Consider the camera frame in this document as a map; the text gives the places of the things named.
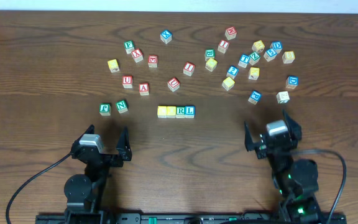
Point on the red U block centre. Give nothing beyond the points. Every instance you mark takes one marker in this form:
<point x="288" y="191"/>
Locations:
<point x="173" y="84"/>

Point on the yellow block centre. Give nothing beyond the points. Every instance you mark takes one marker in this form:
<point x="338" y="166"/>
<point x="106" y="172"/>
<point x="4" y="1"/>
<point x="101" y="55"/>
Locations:
<point x="211" y="64"/>

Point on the green N block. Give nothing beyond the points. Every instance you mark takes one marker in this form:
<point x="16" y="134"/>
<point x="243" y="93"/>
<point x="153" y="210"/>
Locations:
<point x="121" y="106"/>

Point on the blue P block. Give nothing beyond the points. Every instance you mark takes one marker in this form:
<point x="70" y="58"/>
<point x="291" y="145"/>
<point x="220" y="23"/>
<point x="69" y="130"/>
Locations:
<point x="255" y="97"/>

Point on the red I block upper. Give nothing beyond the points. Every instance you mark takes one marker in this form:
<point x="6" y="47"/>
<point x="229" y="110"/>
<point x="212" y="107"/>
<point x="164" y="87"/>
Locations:
<point x="223" y="46"/>

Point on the blue 5 block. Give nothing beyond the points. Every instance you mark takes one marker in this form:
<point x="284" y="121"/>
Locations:
<point x="270" y="54"/>

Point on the yellow block upper right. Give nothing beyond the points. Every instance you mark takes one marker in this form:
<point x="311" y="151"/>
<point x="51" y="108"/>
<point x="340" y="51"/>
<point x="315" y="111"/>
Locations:
<point x="258" y="46"/>

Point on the red X block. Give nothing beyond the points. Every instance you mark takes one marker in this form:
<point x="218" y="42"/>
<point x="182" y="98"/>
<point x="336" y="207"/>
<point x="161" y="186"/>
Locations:
<point x="137" y="55"/>

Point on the red i block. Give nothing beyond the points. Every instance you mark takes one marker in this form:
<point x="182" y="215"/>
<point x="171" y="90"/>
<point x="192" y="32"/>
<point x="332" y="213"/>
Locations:
<point x="188" y="69"/>
<point x="223" y="46"/>

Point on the yellow S block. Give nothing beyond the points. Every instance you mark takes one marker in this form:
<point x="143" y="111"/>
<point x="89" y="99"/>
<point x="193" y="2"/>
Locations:
<point x="228" y="83"/>

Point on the yellow C block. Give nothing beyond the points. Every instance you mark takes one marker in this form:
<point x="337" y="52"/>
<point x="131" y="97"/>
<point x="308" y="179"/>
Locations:
<point x="161" y="111"/>

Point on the green J block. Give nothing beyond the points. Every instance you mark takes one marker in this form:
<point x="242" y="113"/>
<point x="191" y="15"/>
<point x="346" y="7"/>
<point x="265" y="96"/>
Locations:
<point x="105" y="109"/>

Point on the red u block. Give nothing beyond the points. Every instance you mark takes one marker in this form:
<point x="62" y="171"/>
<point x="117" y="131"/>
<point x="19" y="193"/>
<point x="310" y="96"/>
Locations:
<point x="173" y="84"/>
<point x="127" y="81"/>

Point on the blue L block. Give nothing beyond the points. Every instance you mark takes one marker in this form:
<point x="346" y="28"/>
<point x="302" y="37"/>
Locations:
<point x="189" y="111"/>

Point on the plain L block green 7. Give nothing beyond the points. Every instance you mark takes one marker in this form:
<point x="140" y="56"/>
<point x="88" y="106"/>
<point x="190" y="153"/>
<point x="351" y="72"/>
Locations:
<point x="282" y="97"/>

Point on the green F block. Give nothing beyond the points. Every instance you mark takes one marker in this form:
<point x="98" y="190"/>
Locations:
<point x="129" y="46"/>

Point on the blue 2 block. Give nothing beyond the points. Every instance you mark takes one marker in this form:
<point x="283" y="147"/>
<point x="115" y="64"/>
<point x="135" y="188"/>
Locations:
<point x="232" y="72"/>

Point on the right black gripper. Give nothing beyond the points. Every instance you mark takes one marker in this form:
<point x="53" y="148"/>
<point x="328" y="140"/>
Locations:
<point x="270" y="149"/>

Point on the yellow block far left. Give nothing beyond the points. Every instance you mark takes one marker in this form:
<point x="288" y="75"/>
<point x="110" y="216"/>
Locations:
<point x="113" y="66"/>

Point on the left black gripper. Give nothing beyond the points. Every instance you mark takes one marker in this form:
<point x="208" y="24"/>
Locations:
<point x="105" y="156"/>

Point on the blue D block upper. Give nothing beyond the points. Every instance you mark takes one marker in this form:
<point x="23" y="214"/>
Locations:
<point x="276" y="46"/>

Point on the red Q block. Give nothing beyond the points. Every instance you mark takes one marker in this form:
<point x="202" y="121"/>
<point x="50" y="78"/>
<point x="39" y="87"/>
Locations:
<point x="153" y="61"/>

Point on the green Z block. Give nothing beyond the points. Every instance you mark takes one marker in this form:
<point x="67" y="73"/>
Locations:
<point x="254" y="58"/>

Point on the red I block centre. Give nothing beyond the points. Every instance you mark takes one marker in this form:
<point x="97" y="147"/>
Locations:
<point x="188" y="69"/>

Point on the green B block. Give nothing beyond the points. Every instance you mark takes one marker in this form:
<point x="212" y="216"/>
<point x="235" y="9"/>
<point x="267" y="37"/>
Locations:
<point x="209" y="53"/>

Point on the blue d block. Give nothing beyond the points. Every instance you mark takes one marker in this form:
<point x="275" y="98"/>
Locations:
<point x="292" y="82"/>
<point x="276" y="46"/>

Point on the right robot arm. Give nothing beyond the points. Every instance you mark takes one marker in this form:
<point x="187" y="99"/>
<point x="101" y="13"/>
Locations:
<point x="297" y="180"/>

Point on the yellow O block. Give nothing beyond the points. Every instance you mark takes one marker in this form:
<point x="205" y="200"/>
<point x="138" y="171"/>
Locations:
<point x="171" y="111"/>

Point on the red A block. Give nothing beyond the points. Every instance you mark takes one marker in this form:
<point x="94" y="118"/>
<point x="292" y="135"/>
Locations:
<point x="144" y="89"/>

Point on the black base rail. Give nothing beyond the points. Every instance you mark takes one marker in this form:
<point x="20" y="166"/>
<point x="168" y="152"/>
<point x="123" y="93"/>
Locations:
<point x="135" y="218"/>

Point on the yellow B block far right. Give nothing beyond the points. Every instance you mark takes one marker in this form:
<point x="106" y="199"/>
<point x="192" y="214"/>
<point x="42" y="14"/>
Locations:
<point x="288" y="57"/>

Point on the blue T block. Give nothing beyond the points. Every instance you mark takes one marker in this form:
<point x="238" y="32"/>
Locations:
<point x="244" y="61"/>

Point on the green R block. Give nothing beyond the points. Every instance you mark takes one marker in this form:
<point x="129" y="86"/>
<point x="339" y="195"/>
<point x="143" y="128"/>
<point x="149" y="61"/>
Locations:
<point x="180" y="112"/>

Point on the red U block left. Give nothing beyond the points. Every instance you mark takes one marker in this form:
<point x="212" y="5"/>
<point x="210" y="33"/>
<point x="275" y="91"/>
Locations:
<point x="127" y="81"/>

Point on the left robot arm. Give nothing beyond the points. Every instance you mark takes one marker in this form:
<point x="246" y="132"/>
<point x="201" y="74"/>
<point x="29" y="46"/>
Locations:
<point x="84" y="192"/>

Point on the blue D block lower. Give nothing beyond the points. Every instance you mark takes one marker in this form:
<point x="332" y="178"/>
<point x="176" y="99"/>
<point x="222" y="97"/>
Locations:
<point x="292" y="82"/>

